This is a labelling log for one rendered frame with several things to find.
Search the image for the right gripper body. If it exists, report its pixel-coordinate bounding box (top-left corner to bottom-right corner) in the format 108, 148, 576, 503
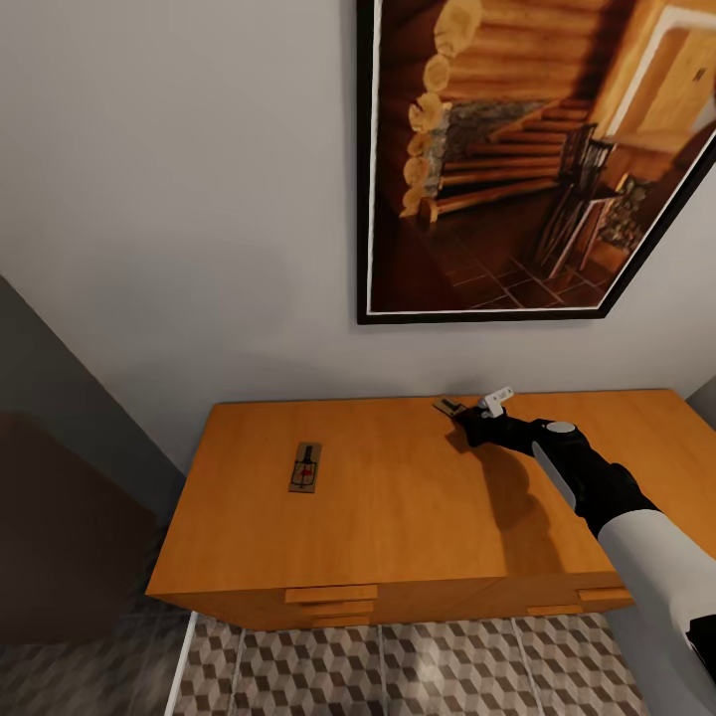
465, 413, 516, 450

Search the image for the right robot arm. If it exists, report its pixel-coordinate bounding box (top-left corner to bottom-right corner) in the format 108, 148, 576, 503
454, 387, 716, 716

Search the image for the mousetrap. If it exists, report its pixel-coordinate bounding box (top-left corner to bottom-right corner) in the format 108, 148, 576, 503
433, 393, 478, 419
288, 442, 322, 493

